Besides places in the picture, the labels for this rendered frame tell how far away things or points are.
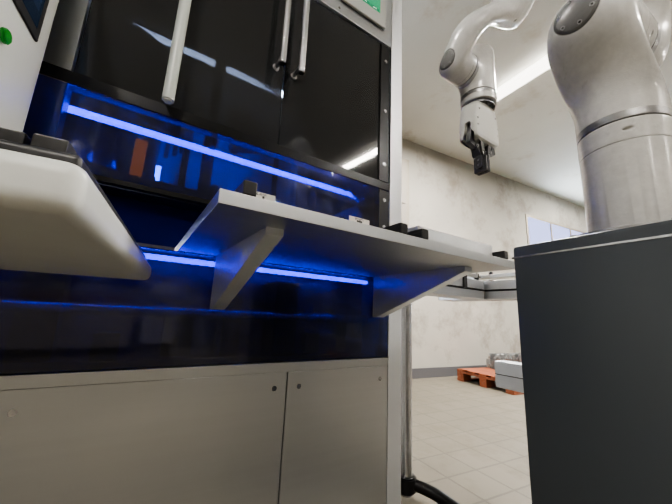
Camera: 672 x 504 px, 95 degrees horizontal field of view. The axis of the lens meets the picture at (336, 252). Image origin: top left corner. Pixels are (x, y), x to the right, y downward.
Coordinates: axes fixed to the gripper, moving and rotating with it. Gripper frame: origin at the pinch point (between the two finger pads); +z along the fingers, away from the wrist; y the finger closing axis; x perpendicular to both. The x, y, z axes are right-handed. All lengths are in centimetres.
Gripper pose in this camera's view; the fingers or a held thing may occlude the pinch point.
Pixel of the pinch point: (481, 165)
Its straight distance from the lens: 85.4
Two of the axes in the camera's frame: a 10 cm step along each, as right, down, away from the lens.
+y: -8.4, -1.5, -5.3
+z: -0.4, 9.8, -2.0
